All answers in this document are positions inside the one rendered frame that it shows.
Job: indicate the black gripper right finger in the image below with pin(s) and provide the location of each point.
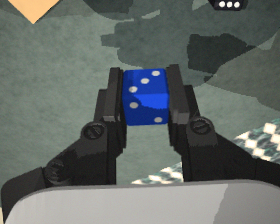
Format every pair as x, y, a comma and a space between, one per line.
208, 152

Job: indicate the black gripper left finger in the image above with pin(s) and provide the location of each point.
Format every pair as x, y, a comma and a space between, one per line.
91, 160

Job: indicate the tan flat mat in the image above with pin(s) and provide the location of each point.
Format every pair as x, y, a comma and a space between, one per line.
33, 9

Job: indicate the blue die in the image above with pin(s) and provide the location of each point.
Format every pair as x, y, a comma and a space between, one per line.
145, 97

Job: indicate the black die with white pips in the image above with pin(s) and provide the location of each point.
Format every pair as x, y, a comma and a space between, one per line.
228, 5

